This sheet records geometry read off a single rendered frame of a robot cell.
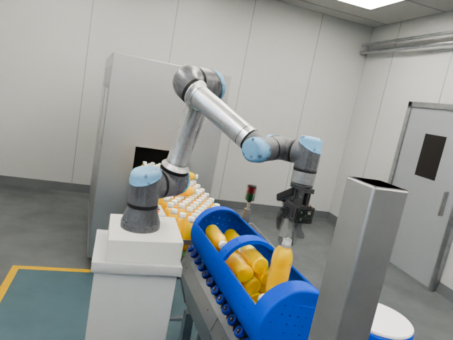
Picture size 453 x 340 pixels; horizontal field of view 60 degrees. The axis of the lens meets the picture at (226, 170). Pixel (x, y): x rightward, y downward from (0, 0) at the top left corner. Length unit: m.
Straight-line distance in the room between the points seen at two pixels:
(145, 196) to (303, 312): 0.68
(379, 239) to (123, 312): 1.16
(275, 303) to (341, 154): 6.05
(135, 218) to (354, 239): 1.06
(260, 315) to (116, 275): 0.53
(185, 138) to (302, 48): 5.35
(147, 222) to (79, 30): 4.85
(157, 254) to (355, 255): 1.01
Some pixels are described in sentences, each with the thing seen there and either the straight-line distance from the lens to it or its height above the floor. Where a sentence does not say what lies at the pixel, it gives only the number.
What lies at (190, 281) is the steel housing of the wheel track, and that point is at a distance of 2.05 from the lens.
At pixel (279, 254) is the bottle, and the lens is 1.33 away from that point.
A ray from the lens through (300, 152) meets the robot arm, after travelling 1.24.
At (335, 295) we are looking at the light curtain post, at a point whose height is 1.53.
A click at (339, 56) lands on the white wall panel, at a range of 7.04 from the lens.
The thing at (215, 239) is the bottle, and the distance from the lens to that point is 1.88.
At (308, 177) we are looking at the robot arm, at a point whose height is 1.59.
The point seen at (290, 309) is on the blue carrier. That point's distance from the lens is 1.34.
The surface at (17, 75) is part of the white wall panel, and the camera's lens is 6.24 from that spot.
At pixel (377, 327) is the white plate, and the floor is 1.04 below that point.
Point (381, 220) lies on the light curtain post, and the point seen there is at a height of 1.66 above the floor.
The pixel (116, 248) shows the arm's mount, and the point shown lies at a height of 1.20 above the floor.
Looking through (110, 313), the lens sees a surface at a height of 0.95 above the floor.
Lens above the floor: 1.77
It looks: 10 degrees down
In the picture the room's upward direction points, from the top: 11 degrees clockwise
